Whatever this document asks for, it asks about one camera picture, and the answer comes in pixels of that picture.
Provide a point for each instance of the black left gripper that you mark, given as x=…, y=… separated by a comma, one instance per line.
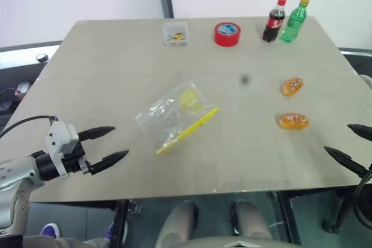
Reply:
x=74, y=159

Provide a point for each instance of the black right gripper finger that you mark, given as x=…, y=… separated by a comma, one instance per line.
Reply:
x=346, y=159
x=361, y=130

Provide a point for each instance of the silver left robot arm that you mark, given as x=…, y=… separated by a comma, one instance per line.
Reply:
x=11, y=178

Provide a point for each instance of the long sesame bread bun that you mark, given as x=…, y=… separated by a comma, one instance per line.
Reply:
x=293, y=121

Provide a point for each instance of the clear yellow-zip plastic bag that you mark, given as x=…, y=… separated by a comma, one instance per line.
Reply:
x=174, y=114

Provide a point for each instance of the round sesame bread bun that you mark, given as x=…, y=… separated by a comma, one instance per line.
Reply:
x=293, y=86

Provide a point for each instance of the black table leg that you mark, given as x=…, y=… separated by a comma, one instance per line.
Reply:
x=289, y=219
x=120, y=224

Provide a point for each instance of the purple shoe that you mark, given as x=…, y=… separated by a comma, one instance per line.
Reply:
x=110, y=230
x=50, y=230

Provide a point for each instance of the red and white device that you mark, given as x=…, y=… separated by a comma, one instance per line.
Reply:
x=23, y=87

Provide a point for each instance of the small black round knob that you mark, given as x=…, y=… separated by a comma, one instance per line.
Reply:
x=42, y=57

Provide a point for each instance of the green bottle yellow cap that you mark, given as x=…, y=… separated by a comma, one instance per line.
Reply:
x=294, y=24

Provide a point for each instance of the clear plastic parts box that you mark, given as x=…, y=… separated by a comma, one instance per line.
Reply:
x=175, y=33

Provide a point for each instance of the cola bottle red cap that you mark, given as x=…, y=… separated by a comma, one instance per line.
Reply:
x=273, y=23

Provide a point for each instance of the grey robot torso edge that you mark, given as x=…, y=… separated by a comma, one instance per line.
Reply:
x=232, y=242

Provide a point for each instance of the red tape roll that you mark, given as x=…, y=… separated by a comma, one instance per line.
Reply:
x=227, y=34

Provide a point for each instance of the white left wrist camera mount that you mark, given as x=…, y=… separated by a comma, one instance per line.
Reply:
x=59, y=134

